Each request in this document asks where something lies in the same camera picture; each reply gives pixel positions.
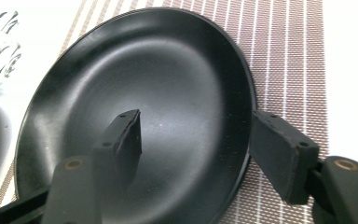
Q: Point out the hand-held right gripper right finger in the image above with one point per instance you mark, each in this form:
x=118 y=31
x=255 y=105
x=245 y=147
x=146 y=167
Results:
x=282 y=155

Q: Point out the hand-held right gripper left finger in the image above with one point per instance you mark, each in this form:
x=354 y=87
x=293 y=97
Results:
x=121 y=149

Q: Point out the striped brown white placemat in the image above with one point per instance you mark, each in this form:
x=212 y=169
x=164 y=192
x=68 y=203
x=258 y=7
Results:
x=286 y=46

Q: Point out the white table cover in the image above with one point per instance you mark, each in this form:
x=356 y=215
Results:
x=351 y=62

